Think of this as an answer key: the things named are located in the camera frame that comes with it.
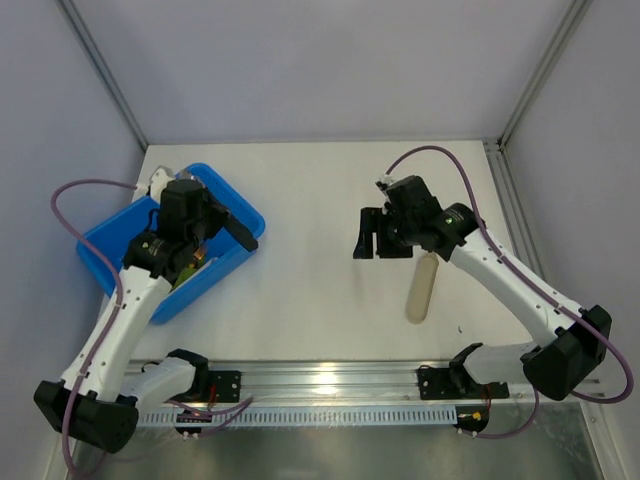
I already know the black paper napkin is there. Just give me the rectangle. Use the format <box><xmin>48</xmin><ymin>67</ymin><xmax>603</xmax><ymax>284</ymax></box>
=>
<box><xmin>208</xmin><ymin>197</ymin><xmax>259</xmax><ymax>252</ymax></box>

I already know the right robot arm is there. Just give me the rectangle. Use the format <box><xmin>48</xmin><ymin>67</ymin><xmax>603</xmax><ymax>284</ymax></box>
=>
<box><xmin>353</xmin><ymin>175</ymin><xmax>612</xmax><ymax>401</ymax></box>

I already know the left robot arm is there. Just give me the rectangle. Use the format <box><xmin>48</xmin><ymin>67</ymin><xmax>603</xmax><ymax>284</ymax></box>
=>
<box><xmin>34</xmin><ymin>179</ymin><xmax>228</xmax><ymax>454</ymax></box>

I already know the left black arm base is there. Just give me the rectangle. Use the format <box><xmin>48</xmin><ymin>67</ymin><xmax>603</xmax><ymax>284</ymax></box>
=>
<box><xmin>205</xmin><ymin>370</ymin><xmax>242</xmax><ymax>404</ymax></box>

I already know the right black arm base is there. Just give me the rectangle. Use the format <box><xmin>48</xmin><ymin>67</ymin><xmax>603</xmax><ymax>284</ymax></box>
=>
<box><xmin>416</xmin><ymin>365</ymin><xmax>510</xmax><ymax>400</ymax></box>

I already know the green packet in bin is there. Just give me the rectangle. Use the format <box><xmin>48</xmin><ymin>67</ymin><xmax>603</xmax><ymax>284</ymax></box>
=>
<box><xmin>172</xmin><ymin>245</ymin><xmax>210</xmax><ymax>291</ymax></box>

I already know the blue plastic bin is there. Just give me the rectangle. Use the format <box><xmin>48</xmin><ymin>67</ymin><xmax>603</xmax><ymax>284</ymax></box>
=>
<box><xmin>76</xmin><ymin>163</ymin><xmax>265</xmax><ymax>325</ymax></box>

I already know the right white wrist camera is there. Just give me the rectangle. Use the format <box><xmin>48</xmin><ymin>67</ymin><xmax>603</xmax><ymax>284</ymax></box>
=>
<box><xmin>375</xmin><ymin>173</ymin><xmax>395</xmax><ymax>192</ymax></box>

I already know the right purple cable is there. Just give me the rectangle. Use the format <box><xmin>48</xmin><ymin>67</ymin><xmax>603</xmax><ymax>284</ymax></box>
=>
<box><xmin>384</xmin><ymin>144</ymin><xmax>635</xmax><ymax>440</ymax></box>

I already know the purple cable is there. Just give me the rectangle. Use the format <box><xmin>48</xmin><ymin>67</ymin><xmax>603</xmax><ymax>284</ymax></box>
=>
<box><xmin>384</xmin><ymin>144</ymin><xmax>635</xmax><ymax>440</ymax></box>
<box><xmin>50</xmin><ymin>178</ymin><xmax>254</xmax><ymax>480</ymax></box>

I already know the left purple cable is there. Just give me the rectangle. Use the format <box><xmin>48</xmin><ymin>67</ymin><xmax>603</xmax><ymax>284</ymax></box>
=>
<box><xmin>50</xmin><ymin>178</ymin><xmax>254</xmax><ymax>480</ymax></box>

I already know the aluminium rail frame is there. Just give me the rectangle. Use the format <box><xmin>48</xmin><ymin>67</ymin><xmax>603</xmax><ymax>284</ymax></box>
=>
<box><xmin>124</xmin><ymin>359</ymin><xmax>606</xmax><ymax>410</ymax></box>

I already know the slotted cable duct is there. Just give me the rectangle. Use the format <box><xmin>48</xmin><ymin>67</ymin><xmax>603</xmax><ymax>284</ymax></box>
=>
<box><xmin>138</xmin><ymin>405</ymin><xmax>458</xmax><ymax>429</ymax></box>

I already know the left frame post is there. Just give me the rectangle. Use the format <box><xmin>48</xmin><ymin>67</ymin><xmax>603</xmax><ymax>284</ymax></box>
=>
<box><xmin>56</xmin><ymin>0</ymin><xmax>149</xmax><ymax>152</ymax></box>

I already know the frame post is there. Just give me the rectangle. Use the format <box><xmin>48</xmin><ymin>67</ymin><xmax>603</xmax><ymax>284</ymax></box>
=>
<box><xmin>56</xmin><ymin>0</ymin><xmax>149</xmax><ymax>152</ymax></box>
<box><xmin>497</xmin><ymin>0</ymin><xmax>593</xmax><ymax>152</ymax></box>

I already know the right frame post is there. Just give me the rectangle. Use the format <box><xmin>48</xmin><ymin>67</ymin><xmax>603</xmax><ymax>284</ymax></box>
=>
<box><xmin>497</xmin><ymin>0</ymin><xmax>593</xmax><ymax>152</ymax></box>

